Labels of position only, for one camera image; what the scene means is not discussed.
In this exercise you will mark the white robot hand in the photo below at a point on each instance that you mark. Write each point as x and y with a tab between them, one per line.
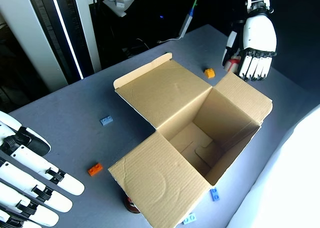
260	33
25	158

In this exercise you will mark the grey-blue flat brick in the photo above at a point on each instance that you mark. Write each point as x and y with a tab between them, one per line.
106	120

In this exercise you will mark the white light strip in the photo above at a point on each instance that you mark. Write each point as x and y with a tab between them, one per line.
65	30

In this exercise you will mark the yellow-orange toy brick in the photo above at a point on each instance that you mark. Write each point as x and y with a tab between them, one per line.
209	73

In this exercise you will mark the white cabinet frame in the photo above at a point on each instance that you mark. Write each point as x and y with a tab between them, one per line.
25	38

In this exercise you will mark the white plastic parts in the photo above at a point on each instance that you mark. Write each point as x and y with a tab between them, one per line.
117	6

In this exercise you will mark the brown round object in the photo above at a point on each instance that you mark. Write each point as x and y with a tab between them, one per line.
131	206

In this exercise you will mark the brown cardboard box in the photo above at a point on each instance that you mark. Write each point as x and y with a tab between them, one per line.
162	95

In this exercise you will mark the orange flat brick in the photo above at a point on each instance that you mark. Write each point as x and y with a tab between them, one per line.
95	169

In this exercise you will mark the light blue flat brick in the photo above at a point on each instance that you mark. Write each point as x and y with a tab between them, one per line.
189	218

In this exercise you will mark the white sheet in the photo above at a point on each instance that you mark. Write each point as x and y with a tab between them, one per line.
287	175

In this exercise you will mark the grey table cloth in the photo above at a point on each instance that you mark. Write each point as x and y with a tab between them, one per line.
62	113

